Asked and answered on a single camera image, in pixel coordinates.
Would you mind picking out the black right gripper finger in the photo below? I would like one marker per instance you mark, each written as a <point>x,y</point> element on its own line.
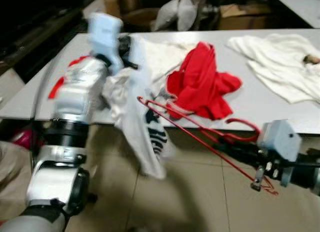
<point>231,145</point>
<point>234,153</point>

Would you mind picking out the grey-blue right wrist camera mount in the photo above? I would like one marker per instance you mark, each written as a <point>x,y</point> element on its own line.
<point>280,139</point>

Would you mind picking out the brown leather chair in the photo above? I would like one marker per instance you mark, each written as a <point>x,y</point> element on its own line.
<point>135,4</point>

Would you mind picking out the white t-shirt black print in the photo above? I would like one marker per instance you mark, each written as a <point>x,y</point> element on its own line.
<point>130,102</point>

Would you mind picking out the red garment white trim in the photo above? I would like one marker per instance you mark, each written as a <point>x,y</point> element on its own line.
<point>200,82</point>

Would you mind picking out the open brown cardboard box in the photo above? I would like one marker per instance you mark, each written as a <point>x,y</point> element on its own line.
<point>240,19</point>

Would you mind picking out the beige cloth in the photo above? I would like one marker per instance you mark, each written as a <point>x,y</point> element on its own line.
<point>12,164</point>

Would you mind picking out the pink bag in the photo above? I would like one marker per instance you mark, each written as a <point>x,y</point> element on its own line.
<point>22,138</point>

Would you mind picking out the cream cloth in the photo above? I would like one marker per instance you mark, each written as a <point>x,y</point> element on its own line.
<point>165,54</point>

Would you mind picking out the brown wooden hanger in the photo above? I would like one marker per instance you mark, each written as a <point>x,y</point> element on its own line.
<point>311,59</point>

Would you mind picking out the dark low cabinet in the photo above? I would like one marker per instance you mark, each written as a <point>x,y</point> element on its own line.
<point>35,22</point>

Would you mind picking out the white crumpled shirt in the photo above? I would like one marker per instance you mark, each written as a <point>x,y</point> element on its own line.
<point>275,62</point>

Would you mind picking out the small grey dangling connector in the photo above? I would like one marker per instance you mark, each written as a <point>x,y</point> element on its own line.
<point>258,182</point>

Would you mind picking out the pale blue left wrist camera mount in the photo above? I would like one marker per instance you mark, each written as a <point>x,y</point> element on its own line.
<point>105,32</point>

